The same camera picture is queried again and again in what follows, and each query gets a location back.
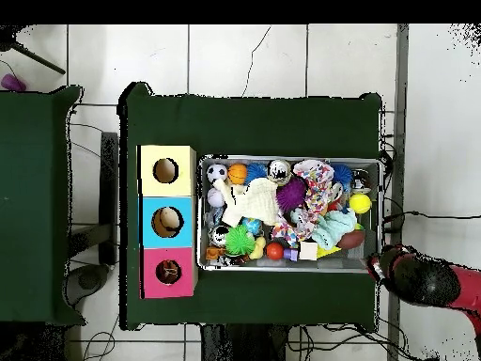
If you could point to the purple spiky ball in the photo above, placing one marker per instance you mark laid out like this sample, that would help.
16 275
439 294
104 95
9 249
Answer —
291 194

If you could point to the colourful patterned cloth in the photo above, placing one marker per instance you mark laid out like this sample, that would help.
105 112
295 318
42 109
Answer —
317 192

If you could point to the plain wooden cube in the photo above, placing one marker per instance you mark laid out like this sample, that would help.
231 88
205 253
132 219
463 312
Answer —
309 250

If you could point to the light teal knitted cloth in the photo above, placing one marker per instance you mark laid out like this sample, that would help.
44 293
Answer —
334 226

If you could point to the orange striped tiger toy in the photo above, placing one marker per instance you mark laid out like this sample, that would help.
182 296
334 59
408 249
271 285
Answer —
167 271

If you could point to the dark red ball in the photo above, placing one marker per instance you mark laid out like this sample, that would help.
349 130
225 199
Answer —
352 239

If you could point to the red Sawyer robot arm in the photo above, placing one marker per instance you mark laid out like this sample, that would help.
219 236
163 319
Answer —
436 282

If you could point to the clear mesh bin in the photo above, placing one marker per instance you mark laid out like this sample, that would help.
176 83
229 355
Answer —
201 226

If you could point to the wooden box with three holes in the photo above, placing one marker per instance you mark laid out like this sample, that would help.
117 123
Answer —
146 226

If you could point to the cream knitted cloth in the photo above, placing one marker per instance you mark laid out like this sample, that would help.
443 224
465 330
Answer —
252 201

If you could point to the small orange basketball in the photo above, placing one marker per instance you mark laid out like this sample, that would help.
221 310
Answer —
238 174

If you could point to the small soccer ball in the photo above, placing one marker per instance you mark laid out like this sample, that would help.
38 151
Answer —
217 171

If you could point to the green fuzzy toy with eyes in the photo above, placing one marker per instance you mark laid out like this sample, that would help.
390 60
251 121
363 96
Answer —
239 241

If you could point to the small red ball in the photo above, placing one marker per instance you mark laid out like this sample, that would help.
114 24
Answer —
275 251

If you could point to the blue spiky ball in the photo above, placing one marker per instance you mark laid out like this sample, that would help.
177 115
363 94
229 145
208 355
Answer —
344 174

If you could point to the yellow ball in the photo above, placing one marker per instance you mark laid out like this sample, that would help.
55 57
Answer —
360 203

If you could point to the green cloth side table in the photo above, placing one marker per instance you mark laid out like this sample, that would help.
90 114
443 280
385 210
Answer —
37 150

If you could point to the black tripod leg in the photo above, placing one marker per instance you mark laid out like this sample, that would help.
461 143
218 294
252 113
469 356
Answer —
37 59

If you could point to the purple plastic cup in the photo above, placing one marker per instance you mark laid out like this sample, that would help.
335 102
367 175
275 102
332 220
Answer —
11 83

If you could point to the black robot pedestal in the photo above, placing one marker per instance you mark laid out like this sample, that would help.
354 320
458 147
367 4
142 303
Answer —
248 346

